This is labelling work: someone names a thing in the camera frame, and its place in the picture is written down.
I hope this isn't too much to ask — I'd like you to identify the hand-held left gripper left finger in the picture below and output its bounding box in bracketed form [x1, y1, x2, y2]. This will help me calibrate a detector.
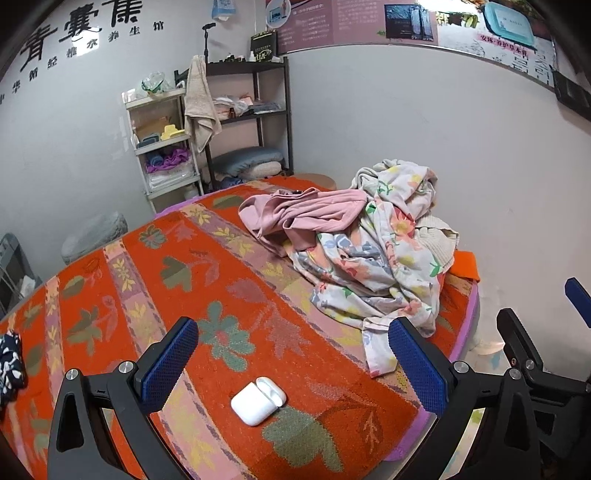
[46, 316, 201, 480]

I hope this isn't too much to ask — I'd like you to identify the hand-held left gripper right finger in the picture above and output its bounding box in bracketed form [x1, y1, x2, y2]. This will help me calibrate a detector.
[388, 316, 546, 480]

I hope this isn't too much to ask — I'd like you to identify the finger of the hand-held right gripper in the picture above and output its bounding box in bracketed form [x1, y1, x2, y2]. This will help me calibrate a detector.
[564, 277, 591, 326]
[496, 308, 546, 386]

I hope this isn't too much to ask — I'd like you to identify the pink shirt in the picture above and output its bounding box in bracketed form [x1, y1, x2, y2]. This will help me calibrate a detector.
[239, 188, 368, 259]

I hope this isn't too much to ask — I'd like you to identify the orange cloth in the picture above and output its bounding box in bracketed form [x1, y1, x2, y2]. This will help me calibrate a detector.
[450, 249, 482, 283]

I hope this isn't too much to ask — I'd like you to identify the white earbuds case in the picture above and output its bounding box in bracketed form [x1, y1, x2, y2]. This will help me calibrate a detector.
[230, 376, 287, 428]

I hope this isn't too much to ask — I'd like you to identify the orange floral blanket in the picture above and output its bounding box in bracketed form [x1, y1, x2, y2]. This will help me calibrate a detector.
[0, 178, 481, 480]

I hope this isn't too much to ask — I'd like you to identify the white floral garment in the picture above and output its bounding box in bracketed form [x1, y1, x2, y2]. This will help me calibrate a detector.
[284, 159, 446, 379]

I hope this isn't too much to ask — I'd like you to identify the cream knitted sweater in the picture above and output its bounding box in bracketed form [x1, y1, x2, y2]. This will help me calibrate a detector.
[416, 215, 460, 278]

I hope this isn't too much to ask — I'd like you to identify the grey round cushion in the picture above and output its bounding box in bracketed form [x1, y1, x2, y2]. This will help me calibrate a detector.
[61, 211, 129, 265]

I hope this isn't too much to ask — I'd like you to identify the navy floral garment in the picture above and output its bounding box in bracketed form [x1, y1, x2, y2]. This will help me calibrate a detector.
[0, 331, 25, 409]

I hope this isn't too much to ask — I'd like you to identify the clear plastic packet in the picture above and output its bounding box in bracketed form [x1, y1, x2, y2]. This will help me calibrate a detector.
[148, 166, 195, 190]

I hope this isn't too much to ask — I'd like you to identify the purple cloth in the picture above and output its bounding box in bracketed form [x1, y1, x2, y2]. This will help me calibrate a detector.
[147, 148, 191, 174]

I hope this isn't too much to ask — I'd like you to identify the wooden stool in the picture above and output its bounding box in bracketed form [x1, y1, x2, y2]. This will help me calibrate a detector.
[295, 172, 338, 191]

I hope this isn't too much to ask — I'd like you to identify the beige pillow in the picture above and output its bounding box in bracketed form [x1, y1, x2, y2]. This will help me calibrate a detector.
[240, 161, 283, 181]

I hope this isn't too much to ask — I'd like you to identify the grey pillow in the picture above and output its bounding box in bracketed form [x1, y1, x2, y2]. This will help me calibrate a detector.
[211, 147, 283, 176]

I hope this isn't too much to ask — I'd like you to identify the white shelf rack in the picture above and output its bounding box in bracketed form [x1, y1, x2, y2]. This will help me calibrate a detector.
[122, 85, 206, 214]

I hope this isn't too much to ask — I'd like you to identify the beige towel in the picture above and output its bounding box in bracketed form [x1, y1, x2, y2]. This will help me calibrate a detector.
[184, 54, 222, 154]

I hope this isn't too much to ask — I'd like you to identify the stack of folded cloths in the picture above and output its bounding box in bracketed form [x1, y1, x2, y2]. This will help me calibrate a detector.
[212, 95, 282, 118]

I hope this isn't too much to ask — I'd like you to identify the black shelf rack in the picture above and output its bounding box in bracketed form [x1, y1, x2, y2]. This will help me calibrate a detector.
[174, 60, 295, 192]

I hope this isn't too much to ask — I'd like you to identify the green glass bowl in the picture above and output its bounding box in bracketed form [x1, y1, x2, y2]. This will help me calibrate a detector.
[141, 70, 172, 97]

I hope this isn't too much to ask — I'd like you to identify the black pole stand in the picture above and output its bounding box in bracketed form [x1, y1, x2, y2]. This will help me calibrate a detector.
[199, 22, 218, 63]

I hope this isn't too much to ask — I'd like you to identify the black box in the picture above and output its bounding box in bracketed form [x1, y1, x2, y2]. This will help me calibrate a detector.
[249, 31, 279, 63]

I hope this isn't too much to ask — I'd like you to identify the black wall frame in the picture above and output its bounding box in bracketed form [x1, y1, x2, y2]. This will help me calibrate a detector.
[551, 69, 591, 123]

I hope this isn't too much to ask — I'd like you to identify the wall poster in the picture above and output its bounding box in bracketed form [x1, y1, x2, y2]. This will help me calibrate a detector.
[265, 0, 557, 90]

